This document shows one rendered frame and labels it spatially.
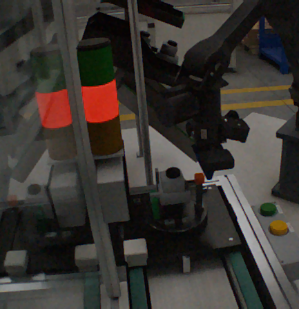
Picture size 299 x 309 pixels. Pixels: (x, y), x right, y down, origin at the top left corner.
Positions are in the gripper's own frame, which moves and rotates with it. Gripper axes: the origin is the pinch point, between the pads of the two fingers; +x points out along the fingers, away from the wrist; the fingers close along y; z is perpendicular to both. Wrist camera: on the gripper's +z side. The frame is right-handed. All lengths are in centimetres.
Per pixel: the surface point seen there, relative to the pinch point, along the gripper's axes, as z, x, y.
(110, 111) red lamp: -17.4, -23.0, -21.1
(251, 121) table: 33, 24, 69
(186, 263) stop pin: -7.7, 14.2, -13.4
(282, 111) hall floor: 137, 112, 267
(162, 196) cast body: -10.3, 4.4, -2.4
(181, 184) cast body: -6.4, 2.2, -2.3
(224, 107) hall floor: 81, 112, 289
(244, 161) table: 21, 24, 39
